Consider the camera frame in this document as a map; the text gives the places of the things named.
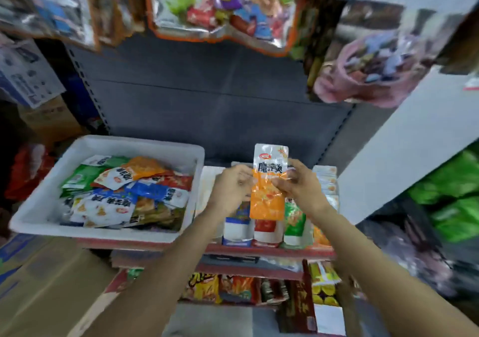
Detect person's left hand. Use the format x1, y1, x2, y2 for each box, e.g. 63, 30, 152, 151
206, 164, 257, 218

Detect person's right hand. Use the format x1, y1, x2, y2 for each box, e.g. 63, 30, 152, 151
271, 159, 330, 222

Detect gold display box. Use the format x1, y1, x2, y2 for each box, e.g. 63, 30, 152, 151
195, 166, 226, 240

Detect blue display box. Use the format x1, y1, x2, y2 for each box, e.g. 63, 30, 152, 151
222, 198, 255, 246

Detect green display box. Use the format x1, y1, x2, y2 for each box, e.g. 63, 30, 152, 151
283, 198, 311, 249

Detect orange display box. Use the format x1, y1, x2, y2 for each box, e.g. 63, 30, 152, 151
310, 165, 339, 248

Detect red display box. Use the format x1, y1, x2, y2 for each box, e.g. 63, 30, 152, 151
253, 219, 285, 248

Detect pile of snack packets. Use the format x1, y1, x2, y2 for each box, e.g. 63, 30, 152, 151
60, 155, 194, 231

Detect white plastic bin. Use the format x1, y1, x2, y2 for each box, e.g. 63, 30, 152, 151
9, 135, 205, 244

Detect person's right forearm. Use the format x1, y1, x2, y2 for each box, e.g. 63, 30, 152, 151
310, 206, 479, 337

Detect person's left forearm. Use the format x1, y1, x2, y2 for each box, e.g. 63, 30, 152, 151
86, 206, 226, 337

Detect yellow snack packets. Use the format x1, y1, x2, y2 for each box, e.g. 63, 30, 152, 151
308, 260, 341, 306

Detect hanging yellow green snack bags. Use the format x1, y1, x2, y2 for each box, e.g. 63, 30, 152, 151
288, 0, 353, 87

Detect plain brown cardboard carton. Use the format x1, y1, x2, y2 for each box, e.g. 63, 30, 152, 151
18, 97, 83, 147

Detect blue print cardboard carton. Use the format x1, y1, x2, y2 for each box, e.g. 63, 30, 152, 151
0, 234, 117, 337

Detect white blue carton box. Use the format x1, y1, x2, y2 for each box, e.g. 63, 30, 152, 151
0, 39, 67, 109

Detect row of orange chip bags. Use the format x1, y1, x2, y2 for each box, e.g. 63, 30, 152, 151
183, 273, 289, 306

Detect black plastic wrapped bundle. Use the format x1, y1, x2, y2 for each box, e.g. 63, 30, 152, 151
359, 198, 479, 297

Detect dark red white-label carton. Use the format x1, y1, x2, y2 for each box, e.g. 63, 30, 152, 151
277, 269, 347, 336

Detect hanging pink candy bag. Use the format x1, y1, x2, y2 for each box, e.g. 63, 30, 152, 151
313, 26, 443, 109

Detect stack of green packs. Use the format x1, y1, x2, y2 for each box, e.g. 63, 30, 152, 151
408, 149, 479, 244

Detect orange trimmed colourful candy bag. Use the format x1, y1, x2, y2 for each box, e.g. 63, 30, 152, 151
142, 0, 304, 57

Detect red plastic bag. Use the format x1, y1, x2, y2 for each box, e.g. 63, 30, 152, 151
6, 142, 57, 201

